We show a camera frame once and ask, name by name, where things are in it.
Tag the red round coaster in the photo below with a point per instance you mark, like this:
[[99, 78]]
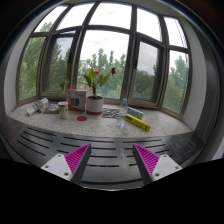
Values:
[[81, 118]]

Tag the dark slatted radiator cover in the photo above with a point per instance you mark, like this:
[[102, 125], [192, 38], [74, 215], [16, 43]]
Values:
[[113, 164]]

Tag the yellow long box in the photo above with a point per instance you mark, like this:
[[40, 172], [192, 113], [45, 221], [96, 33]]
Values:
[[137, 122]]

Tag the white cup with lid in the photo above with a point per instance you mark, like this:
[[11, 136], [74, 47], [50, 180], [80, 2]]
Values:
[[63, 109]]

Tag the clear plastic water bottle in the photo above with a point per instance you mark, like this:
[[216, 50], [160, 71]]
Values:
[[122, 113]]

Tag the white wrapped package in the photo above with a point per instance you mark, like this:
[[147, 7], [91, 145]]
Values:
[[37, 106]]

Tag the black white patterned item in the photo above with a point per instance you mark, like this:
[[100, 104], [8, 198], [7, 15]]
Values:
[[110, 113]]

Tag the dark framed bay window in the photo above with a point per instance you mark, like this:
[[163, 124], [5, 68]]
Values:
[[113, 49]]

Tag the white pot with flowering plant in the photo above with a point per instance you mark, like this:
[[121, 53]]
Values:
[[94, 96]]

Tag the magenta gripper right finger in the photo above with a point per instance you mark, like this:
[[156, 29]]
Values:
[[152, 166]]

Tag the colourful cardboard box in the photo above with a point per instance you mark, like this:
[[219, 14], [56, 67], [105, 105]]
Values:
[[76, 99]]

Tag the small colourful flat pack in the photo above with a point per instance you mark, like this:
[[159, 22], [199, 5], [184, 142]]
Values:
[[52, 109]]

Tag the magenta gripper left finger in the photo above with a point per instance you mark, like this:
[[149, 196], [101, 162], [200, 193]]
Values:
[[70, 166]]

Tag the light blue small box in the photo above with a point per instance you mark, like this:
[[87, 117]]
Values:
[[134, 112]]

